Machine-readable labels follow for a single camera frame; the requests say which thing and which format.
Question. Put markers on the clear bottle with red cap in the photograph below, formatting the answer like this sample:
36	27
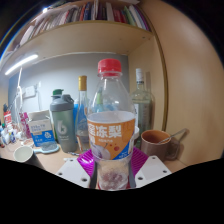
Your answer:
110	133

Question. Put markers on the wooden shelf unit with books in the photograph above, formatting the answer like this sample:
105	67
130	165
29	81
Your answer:
83	36

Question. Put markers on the green glass bottle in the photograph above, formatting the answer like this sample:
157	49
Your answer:
57	92

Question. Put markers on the glass bottle with gold cap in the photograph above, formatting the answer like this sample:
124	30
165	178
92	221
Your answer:
82	117

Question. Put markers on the white wall outlet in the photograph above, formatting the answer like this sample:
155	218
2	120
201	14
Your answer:
30	91

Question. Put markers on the brown mug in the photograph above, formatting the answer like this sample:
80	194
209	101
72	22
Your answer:
155	144

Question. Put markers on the grey shaker bottle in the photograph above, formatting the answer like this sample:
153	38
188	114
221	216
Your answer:
63	124

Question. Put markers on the light blue hairbrush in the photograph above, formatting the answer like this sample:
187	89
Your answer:
46	148

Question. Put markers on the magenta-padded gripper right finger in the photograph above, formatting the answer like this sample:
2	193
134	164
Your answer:
140	162

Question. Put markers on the red and white can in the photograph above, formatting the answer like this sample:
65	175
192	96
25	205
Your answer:
7	118

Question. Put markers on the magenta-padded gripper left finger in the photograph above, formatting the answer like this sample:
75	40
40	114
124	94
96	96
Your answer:
87	164

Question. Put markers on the white and blue carton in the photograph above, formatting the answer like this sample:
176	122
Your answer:
40	130

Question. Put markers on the magenta box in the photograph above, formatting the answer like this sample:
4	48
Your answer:
24	124

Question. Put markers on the glass jar with white lid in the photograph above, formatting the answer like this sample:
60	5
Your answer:
136	133

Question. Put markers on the metal spoon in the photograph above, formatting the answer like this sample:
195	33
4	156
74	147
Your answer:
173	135

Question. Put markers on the white shelf light bar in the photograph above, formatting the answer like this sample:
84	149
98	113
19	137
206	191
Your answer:
20	64

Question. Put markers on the clear glass bottle white cap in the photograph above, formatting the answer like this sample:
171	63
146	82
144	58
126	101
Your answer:
143	106

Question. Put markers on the small pink bowl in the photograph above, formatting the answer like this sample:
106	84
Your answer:
27	142

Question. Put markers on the flat round red coaster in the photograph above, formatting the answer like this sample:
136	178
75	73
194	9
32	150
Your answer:
128	184

